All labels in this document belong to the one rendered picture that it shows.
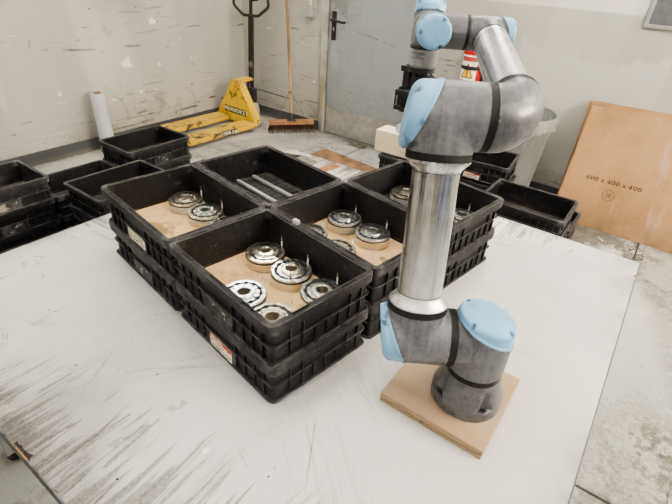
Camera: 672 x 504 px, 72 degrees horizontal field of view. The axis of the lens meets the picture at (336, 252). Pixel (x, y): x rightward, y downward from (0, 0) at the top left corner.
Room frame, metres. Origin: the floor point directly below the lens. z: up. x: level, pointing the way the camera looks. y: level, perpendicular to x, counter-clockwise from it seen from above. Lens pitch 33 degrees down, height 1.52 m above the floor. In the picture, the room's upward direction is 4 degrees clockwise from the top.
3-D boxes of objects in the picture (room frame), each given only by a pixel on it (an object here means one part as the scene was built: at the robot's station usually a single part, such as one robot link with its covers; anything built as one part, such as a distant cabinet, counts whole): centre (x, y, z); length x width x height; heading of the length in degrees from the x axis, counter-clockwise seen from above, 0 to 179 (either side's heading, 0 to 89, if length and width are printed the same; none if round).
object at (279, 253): (1.01, 0.18, 0.86); 0.10 x 0.10 x 0.01
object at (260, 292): (0.83, 0.20, 0.86); 0.10 x 0.10 x 0.01
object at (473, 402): (0.70, -0.31, 0.78); 0.15 x 0.15 x 0.10
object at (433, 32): (1.18, -0.20, 1.39); 0.11 x 0.11 x 0.08; 88
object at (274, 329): (0.88, 0.15, 0.92); 0.40 x 0.30 x 0.02; 47
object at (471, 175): (2.60, -0.80, 0.37); 0.42 x 0.34 x 0.46; 56
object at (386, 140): (1.27, -0.21, 1.08); 0.24 x 0.06 x 0.06; 56
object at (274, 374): (0.88, 0.15, 0.76); 0.40 x 0.30 x 0.12; 47
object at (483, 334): (0.70, -0.30, 0.89); 0.13 x 0.12 x 0.14; 88
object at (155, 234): (1.16, 0.44, 0.92); 0.40 x 0.30 x 0.02; 47
